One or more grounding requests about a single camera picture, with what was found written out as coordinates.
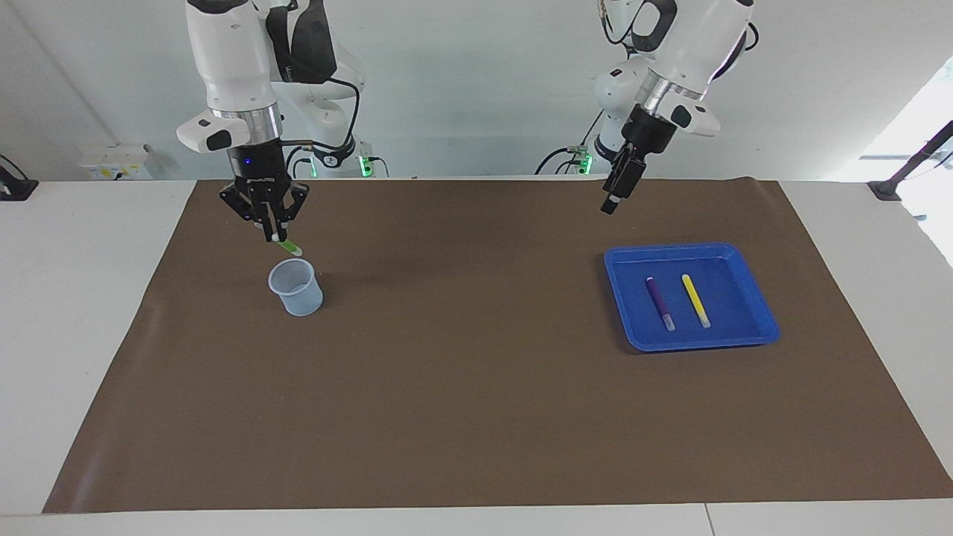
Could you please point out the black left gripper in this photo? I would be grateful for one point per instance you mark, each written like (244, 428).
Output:
(648, 134)

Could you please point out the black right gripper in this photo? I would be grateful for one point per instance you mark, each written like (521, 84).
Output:
(259, 167)

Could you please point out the green pen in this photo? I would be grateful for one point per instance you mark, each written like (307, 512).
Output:
(290, 246)

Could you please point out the purple pen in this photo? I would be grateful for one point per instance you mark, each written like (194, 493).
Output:
(659, 301)

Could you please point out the yellow pen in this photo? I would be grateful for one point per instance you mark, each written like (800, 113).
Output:
(695, 299)

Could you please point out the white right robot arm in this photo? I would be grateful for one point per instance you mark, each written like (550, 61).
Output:
(231, 59)

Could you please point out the blue plastic tray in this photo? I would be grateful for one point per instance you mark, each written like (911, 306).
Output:
(737, 298)

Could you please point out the translucent plastic cup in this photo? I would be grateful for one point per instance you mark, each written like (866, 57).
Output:
(301, 301)

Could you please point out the black table clamp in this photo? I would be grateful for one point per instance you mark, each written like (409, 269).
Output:
(13, 186)

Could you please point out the black stand with pole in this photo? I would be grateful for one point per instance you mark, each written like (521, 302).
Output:
(890, 187)

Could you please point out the brown table mat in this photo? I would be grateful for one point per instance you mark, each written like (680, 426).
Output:
(461, 387)

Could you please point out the white wall socket box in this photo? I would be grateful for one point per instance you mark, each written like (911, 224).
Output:
(112, 162)

